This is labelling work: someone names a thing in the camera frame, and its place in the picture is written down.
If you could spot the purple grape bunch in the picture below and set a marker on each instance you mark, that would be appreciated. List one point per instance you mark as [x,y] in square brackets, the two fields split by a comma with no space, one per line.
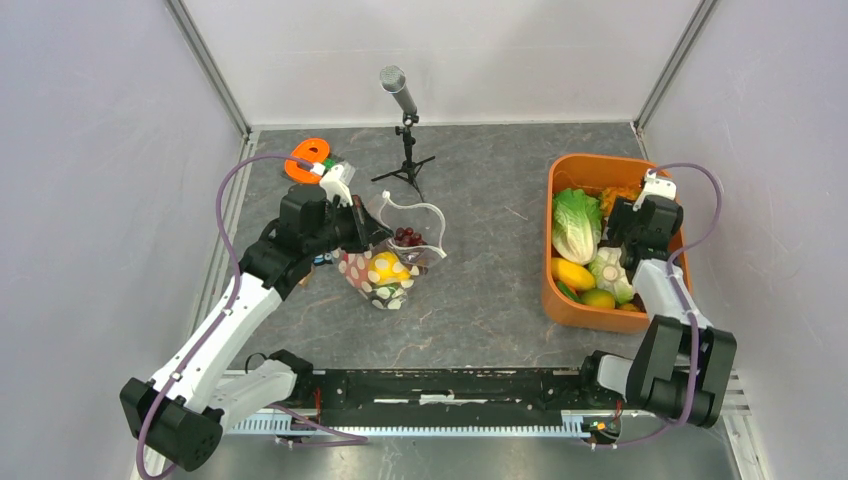
[408,237]

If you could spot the clear dotted zip top bag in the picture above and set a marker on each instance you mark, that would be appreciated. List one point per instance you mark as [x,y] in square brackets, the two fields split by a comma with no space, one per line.
[423,217]

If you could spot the green lettuce leaf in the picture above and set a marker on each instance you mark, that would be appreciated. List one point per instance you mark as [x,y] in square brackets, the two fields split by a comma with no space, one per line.
[576,225]

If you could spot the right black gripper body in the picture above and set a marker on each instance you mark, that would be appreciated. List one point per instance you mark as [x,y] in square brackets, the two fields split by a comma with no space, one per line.
[623,213]

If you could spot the pale green cabbage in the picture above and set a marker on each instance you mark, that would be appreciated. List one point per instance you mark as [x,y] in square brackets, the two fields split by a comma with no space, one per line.
[610,276]

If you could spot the silver microphone on tripod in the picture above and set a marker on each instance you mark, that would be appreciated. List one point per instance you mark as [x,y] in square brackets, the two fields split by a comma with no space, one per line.
[393,81]

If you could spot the yellow lemon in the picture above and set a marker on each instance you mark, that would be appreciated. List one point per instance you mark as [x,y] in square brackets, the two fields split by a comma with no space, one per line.
[385,268]

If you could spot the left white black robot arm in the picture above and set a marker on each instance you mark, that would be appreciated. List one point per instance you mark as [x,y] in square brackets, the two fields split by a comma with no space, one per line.
[181,412]

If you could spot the small yellow pineapple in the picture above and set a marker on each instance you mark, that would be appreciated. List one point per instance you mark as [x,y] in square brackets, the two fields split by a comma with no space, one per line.
[609,196]

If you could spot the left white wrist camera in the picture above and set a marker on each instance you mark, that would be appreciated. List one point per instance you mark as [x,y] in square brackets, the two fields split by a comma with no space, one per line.
[335,181]

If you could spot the white cable duct strip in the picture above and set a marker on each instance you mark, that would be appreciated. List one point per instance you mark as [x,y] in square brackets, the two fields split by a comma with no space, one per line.
[276,423]

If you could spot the green cucumber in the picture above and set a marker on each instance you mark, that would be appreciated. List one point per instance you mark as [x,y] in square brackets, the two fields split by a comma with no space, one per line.
[568,292]

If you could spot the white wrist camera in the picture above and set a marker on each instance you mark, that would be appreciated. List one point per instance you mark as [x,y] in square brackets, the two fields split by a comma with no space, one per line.
[654,185]
[335,181]

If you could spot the orange plastic food bin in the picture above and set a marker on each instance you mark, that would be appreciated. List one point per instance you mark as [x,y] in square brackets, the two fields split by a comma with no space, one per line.
[598,310]

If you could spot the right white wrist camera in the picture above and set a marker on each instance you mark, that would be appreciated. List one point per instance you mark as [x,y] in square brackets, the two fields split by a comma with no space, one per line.
[654,185]

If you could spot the yellow mango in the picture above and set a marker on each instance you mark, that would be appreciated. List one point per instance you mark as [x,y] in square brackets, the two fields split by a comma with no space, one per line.
[572,275]

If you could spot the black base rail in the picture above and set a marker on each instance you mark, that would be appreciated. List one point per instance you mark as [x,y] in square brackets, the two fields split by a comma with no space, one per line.
[467,397]

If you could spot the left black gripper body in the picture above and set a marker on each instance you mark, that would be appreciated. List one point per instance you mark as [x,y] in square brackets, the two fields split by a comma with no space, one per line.
[340,229]

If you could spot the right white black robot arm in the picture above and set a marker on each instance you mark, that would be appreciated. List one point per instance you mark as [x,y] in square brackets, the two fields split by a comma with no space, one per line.
[683,365]

